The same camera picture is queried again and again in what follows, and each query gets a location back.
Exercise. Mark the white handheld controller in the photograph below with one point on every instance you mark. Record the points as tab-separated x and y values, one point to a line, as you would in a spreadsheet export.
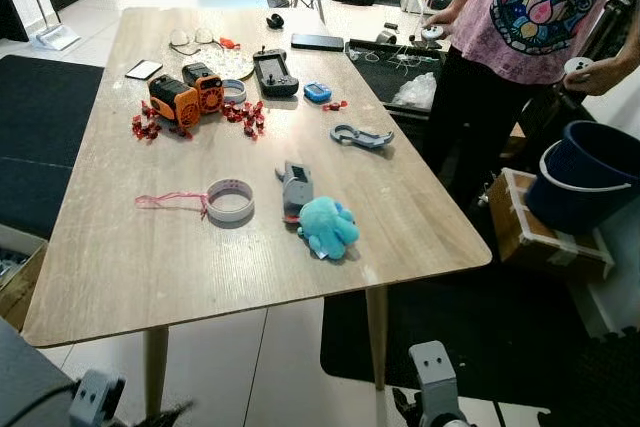
577	67
432	34

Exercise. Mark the person's left hand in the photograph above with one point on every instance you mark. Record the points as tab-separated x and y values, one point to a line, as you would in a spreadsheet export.
612	72

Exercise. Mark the person's right hand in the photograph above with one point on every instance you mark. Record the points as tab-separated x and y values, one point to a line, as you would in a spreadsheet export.
455	23

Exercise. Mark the black floor mat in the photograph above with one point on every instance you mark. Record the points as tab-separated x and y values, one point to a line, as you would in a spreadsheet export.
40	137
480	347

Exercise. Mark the wooden table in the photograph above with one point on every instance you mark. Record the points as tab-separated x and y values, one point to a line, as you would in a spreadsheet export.
150	267

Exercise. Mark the open cardboard box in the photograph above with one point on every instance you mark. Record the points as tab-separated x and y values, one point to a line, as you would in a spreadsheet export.
20	292

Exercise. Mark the teal plush octopus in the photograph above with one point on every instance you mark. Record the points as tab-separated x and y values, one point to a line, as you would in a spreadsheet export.
328	227

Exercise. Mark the taped cardboard box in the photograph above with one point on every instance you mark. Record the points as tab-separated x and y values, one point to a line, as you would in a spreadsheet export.
540	247

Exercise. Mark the white tape roll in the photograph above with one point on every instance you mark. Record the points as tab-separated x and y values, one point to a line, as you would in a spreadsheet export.
230	214

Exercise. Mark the small grey gadget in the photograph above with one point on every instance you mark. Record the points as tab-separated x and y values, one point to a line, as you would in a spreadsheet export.
296	187

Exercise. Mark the grey carabiner tool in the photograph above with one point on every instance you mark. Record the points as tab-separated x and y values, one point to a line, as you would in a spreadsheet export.
365	137

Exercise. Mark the dark blue bucket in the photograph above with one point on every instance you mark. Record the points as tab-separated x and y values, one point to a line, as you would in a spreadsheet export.
590	197

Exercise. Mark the red clips pile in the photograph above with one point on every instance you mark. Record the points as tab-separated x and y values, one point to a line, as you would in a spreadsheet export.
247	117
148	127

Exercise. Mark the single red clip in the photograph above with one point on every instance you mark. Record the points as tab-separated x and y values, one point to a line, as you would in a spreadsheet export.
335	105

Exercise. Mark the orange black gadget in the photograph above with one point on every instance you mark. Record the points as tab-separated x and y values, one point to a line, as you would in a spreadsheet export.
205	89
172	102

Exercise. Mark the clear plastic bag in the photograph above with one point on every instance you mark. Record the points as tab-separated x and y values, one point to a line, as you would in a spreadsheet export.
415	92

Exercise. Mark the small grey tape roll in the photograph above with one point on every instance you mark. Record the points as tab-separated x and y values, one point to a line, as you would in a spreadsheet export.
234	97

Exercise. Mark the small blue gadget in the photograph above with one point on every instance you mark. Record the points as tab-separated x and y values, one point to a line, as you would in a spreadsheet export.
317	93

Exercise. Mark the black open case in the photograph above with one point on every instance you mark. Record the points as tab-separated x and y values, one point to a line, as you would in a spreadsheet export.
375	72

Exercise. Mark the white smartphone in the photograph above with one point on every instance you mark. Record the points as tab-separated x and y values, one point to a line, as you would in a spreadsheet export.
143	69

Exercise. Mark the black handheld remote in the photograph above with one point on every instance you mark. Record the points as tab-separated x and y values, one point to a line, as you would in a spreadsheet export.
275	75

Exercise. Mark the white patterned plate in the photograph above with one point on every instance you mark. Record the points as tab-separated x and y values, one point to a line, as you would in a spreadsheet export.
235	62

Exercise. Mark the eyeglasses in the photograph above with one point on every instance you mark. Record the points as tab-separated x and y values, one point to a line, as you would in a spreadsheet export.
183	49

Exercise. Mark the black smartphone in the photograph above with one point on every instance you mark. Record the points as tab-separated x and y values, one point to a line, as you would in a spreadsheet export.
317	42

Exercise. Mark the small red tool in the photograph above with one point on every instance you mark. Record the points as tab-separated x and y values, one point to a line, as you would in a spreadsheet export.
229	43

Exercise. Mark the person in pink shirt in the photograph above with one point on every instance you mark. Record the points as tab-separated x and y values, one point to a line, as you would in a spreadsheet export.
540	27

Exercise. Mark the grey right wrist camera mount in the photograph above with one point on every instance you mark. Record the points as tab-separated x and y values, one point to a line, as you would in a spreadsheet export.
435	377

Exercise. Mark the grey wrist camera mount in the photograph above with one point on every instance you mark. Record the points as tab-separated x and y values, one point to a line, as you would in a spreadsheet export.
95	402
435	377

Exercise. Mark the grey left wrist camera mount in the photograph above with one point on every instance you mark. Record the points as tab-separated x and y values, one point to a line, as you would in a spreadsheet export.
95	402

